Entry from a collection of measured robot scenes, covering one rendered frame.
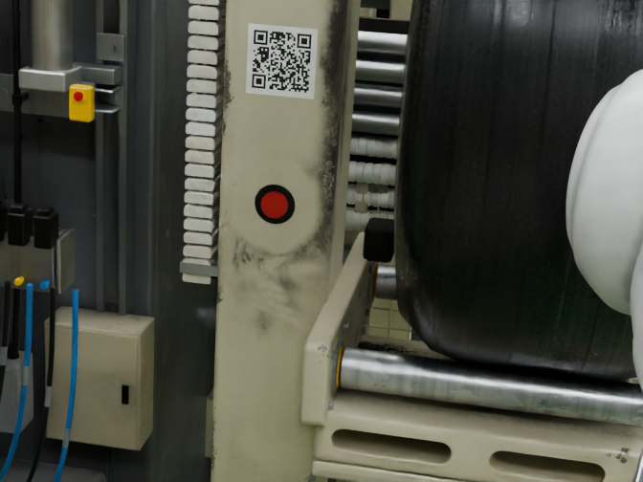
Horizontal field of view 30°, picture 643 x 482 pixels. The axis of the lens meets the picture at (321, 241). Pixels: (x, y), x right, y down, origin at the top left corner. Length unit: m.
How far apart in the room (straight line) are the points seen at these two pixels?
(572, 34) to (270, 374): 0.57
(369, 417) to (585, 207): 0.78
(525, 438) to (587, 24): 0.46
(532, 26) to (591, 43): 0.05
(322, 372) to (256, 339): 0.15
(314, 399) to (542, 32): 0.46
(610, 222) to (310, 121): 0.80
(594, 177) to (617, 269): 0.04
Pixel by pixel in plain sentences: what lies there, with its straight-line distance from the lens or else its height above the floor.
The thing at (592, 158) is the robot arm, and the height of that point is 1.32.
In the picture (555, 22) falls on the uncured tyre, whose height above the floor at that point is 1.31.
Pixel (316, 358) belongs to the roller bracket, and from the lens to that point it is 1.26.
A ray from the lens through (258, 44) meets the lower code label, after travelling 1.30.
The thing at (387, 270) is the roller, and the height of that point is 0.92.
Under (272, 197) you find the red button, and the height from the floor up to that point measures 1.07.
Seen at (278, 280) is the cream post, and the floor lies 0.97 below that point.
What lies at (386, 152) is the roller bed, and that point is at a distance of 1.72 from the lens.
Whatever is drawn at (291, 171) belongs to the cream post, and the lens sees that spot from 1.32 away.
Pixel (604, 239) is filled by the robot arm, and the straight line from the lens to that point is 0.54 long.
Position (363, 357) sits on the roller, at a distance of 1.30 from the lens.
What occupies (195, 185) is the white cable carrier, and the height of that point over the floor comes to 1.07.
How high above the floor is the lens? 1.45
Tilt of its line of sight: 19 degrees down
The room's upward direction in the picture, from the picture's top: 4 degrees clockwise
